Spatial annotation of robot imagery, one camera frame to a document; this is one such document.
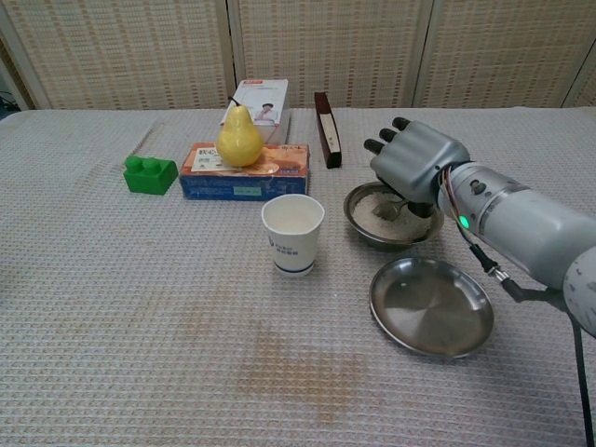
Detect yellow pear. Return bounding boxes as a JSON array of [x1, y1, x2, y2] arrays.
[[214, 96, 264, 168]]

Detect orange and blue carton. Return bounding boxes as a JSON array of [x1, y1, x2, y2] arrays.
[[178, 142, 311, 202]]

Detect steel plate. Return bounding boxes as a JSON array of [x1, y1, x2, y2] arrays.
[[369, 257, 494, 359]]

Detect white lamp box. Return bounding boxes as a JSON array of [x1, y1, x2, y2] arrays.
[[231, 77, 292, 144]]

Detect metal spoon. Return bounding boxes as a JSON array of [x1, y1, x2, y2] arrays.
[[372, 197, 413, 223]]

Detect beige waffle tablecloth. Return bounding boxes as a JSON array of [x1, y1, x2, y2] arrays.
[[0, 106, 596, 447]]

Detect white rice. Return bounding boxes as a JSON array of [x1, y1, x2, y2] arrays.
[[351, 191, 432, 239]]

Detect white paper cup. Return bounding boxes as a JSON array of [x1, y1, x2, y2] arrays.
[[260, 194, 326, 278]]

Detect green toy brick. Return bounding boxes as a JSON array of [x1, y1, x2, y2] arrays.
[[123, 156, 180, 196]]

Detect steel bowl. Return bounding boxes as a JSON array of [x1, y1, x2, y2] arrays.
[[343, 181, 445, 252]]

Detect woven bamboo screen panel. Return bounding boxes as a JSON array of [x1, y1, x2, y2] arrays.
[[227, 0, 434, 111], [0, 0, 237, 111], [562, 44, 596, 109], [413, 0, 596, 109]]

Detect coloured right wrist wires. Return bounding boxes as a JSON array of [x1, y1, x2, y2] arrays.
[[436, 165, 481, 248]]

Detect dark red long box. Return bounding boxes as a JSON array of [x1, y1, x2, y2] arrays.
[[313, 90, 345, 170]]

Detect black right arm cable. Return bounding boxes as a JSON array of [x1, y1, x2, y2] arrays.
[[467, 239, 590, 447]]

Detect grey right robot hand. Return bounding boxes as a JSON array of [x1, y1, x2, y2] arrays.
[[362, 115, 471, 219]]

